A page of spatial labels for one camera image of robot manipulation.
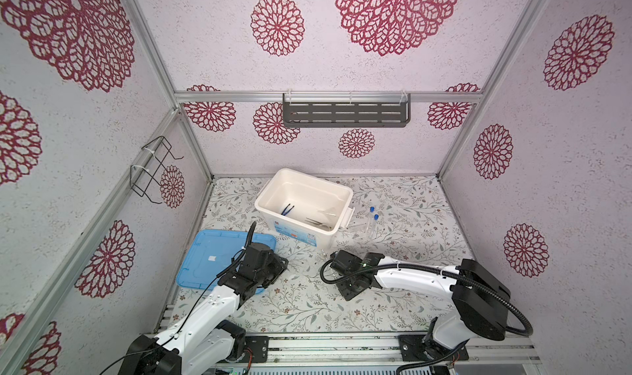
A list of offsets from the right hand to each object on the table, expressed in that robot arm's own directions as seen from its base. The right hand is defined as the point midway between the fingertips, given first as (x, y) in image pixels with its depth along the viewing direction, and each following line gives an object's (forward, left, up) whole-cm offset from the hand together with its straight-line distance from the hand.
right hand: (343, 287), depth 84 cm
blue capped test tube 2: (+21, -12, +12) cm, 27 cm away
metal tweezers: (+28, +11, -1) cm, 30 cm away
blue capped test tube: (+21, -10, +12) cm, 26 cm away
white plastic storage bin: (+34, +16, 0) cm, 38 cm away
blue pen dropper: (+32, +25, -1) cm, 41 cm away
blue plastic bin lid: (+13, +51, -3) cm, 53 cm away
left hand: (+5, +19, +4) cm, 21 cm away
